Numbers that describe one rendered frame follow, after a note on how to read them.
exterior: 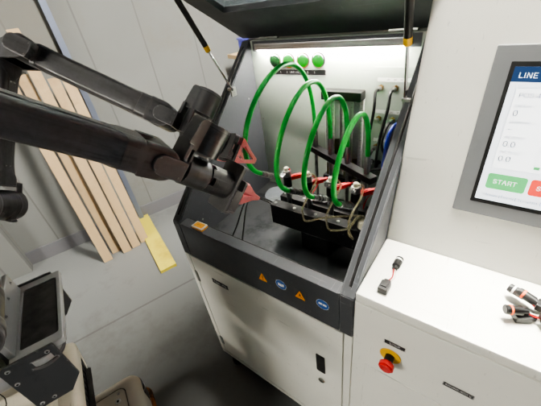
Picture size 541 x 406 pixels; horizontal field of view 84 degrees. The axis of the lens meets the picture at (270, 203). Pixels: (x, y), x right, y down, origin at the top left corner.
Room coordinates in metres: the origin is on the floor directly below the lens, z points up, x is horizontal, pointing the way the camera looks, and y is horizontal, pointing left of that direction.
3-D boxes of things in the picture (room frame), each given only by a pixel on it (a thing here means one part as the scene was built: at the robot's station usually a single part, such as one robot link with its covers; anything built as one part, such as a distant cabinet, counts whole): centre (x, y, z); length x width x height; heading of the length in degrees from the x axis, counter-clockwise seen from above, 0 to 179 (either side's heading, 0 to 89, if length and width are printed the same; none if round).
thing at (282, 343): (0.69, 0.10, 0.44); 0.65 x 0.02 x 0.68; 49
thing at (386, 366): (0.37, -0.23, 0.80); 0.05 x 0.04 x 0.05; 49
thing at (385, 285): (0.48, -0.27, 0.99); 0.12 x 0.02 x 0.02; 137
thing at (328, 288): (0.70, 0.09, 0.87); 0.62 x 0.04 x 0.16; 49
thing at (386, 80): (0.92, -0.42, 1.20); 0.13 x 0.03 x 0.31; 49
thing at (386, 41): (1.08, -0.24, 1.43); 0.54 x 0.03 x 0.02; 49
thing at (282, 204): (0.80, -0.16, 0.91); 0.34 x 0.10 x 0.15; 49
